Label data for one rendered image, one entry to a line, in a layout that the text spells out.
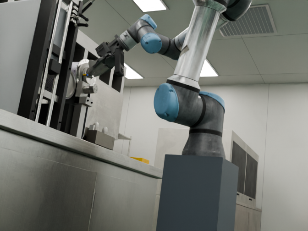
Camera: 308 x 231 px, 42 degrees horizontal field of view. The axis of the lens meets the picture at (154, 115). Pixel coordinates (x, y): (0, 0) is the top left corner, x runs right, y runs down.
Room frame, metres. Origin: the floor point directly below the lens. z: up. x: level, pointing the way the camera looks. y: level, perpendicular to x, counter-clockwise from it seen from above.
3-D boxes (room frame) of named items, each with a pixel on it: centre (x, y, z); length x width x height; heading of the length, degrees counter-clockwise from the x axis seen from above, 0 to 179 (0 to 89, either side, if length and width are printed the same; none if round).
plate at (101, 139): (1.93, 0.39, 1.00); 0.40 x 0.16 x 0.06; 64
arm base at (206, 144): (1.38, -0.19, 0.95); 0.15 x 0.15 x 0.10
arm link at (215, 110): (1.37, -0.18, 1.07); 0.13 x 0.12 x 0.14; 124
